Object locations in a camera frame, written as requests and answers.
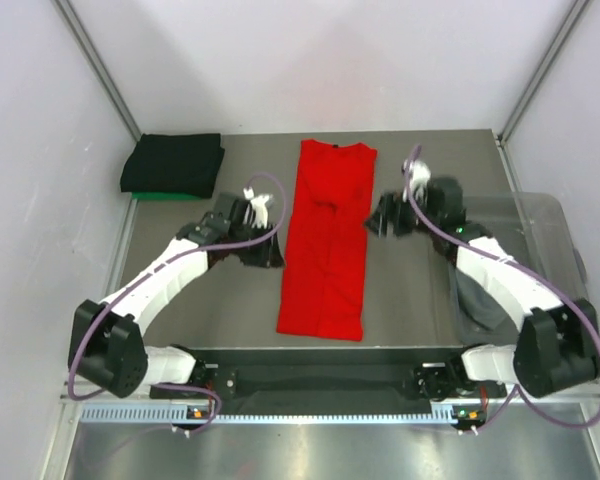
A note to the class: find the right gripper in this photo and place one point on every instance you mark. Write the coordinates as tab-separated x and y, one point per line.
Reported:
388	214

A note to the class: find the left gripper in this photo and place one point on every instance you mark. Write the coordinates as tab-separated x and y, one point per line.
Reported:
267	254

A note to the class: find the red t shirt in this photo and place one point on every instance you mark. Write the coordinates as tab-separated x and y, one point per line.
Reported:
322	292

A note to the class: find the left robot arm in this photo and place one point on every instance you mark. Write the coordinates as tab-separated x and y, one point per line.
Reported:
107	345

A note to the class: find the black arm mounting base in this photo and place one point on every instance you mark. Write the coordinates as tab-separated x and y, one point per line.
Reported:
380	401

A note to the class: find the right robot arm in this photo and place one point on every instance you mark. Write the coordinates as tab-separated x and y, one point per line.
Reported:
533	337

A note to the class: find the folded black t shirt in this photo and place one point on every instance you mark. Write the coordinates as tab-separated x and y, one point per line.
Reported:
186	164

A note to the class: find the folded green t shirt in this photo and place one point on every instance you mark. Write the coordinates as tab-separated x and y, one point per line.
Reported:
160	196

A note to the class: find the grey t shirt in bin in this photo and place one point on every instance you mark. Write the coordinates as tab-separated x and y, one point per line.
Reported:
480	309

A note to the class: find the clear plastic bin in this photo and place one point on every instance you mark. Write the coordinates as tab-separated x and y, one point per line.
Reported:
533	229

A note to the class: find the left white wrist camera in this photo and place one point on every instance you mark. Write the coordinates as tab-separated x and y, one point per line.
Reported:
257	213

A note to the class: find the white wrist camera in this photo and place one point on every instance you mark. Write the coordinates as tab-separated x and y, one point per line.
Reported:
257	213
418	174

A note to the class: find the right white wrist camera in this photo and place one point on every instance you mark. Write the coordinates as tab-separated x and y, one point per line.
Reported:
418	174

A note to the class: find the grey slotted cable duct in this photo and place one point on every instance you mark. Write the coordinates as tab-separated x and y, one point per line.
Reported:
183	414

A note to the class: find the aluminium frame rail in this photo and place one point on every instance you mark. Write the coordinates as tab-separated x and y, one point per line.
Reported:
189	376

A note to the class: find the right corner aluminium post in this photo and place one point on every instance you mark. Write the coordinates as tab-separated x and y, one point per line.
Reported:
575	12

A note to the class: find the corner aluminium post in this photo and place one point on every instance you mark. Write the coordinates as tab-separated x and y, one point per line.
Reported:
75	25
575	12

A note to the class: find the left corner aluminium post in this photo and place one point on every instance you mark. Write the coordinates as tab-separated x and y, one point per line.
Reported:
75	25

